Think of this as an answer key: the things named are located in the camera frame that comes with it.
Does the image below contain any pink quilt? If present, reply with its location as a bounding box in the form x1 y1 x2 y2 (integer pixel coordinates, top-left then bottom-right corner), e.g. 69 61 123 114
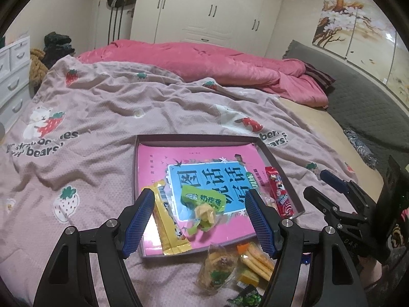
76 39 330 109

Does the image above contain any dark striped pillow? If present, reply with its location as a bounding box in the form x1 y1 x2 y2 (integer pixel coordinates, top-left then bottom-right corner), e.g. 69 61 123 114
300 62 337 94

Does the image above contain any shallow grey cardboard box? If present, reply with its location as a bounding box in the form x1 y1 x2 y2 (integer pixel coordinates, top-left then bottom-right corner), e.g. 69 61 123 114
132 133 305 260

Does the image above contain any grey padded headboard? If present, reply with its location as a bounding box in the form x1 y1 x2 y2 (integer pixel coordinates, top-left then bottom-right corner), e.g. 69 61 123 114
282 40 409 168

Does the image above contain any orange cracker packet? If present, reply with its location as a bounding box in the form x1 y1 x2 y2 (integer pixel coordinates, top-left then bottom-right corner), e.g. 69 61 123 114
236 242 276 279

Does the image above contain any small yellow cake packet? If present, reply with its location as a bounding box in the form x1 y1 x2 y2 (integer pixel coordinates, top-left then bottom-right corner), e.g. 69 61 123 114
236 268 262 287

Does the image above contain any printed strawberry blanket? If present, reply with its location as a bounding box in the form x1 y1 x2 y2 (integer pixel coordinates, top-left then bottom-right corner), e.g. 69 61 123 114
0 54 385 307

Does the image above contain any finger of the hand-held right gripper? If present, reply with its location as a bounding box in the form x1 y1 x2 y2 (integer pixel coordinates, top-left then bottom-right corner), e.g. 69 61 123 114
320 169 377 212
302 185 356 228

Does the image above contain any person's right hand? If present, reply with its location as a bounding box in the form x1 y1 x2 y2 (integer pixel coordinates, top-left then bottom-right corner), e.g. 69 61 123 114
357 255 385 290

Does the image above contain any flower tree wall painting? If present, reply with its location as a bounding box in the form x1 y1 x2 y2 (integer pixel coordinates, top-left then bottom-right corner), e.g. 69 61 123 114
312 0 409 104

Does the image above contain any clear cookie packet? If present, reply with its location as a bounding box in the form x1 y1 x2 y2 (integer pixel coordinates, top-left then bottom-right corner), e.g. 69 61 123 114
196 242 241 295

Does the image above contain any white drawer unit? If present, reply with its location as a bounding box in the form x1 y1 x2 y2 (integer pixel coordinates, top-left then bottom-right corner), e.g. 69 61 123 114
0 36 34 129

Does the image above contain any white wardrobe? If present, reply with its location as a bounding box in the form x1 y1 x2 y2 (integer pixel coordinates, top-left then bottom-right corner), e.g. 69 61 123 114
129 0 287 60

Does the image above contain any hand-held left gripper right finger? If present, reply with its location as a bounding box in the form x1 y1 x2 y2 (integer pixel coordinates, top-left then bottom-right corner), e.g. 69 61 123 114
244 189 369 307

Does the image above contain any dark green candy wrapper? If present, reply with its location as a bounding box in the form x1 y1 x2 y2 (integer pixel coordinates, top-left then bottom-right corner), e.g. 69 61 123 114
227 286 266 307

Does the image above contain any green snack packet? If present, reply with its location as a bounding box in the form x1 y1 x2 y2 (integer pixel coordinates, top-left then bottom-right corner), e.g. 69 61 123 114
180 183 236 238

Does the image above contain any beige bedsheet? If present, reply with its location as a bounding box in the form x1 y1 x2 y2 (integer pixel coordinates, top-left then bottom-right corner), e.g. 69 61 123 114
280 97 385 200

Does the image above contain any red candy packet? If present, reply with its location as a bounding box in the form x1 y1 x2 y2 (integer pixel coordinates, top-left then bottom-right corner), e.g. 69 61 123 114
264 166 293 218

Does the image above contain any dark patterned cloth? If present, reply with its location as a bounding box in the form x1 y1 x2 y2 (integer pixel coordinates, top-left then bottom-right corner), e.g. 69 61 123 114
343 127 378 171

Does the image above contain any long yellow snack packet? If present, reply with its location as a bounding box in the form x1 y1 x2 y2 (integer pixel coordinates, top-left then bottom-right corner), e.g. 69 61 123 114
141 179 193 257

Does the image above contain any dark clothes pile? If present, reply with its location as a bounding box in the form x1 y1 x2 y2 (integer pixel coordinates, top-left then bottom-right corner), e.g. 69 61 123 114
42 31 76 70

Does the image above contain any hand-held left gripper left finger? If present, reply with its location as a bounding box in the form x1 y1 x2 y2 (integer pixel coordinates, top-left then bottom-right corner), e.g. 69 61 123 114
33 188 156 307

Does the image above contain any person's patterned clothing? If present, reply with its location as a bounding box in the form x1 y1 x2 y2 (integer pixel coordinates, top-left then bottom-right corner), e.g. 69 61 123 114
382 208 409 282

